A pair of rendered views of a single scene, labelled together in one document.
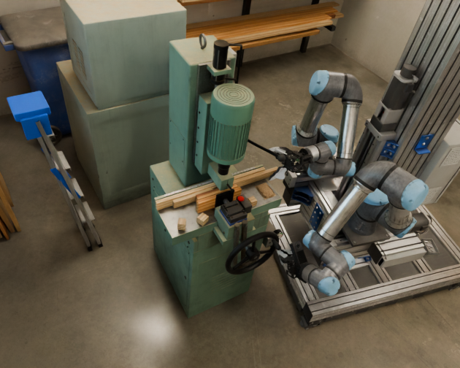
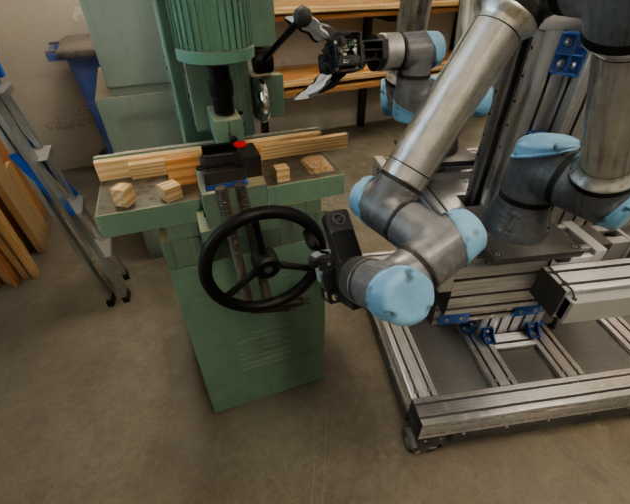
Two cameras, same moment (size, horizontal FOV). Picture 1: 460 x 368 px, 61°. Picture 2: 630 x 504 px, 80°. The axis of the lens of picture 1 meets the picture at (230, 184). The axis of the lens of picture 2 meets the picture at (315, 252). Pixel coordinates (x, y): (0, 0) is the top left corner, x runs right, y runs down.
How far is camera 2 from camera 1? 1.18 m
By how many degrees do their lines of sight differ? 13
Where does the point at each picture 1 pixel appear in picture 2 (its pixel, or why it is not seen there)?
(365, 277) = (530, 364)
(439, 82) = not seen: outside the picture
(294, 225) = not seen: hidden behind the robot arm
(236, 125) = not seen: outside the picture
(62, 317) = (29, 394)
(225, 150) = (192, 22)
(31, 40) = (76, 46)
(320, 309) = (440, 416)
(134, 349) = (111, 456)
